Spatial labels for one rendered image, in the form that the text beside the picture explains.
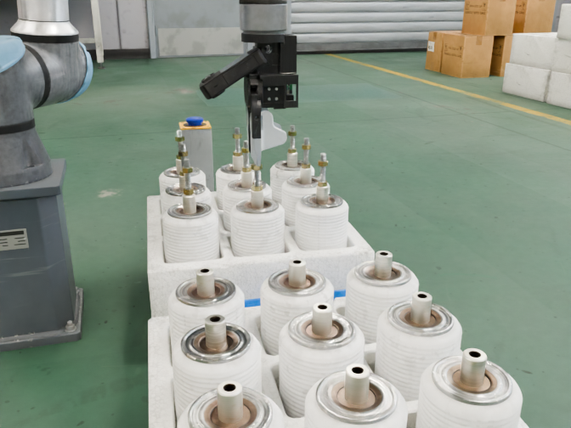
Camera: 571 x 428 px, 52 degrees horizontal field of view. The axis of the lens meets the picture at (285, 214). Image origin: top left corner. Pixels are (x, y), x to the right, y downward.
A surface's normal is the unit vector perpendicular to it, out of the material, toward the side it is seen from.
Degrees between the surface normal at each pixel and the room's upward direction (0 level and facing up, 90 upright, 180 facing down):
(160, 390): 0
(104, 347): 0
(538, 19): 90
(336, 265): 90
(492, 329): 0
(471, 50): 90
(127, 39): 90
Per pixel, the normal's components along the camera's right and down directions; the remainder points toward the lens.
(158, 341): 0.00, -0.93
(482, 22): -0.95, 0.11
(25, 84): 0.94, 0.12
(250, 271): 0.22, 0.35
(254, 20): -0.33, 0.34
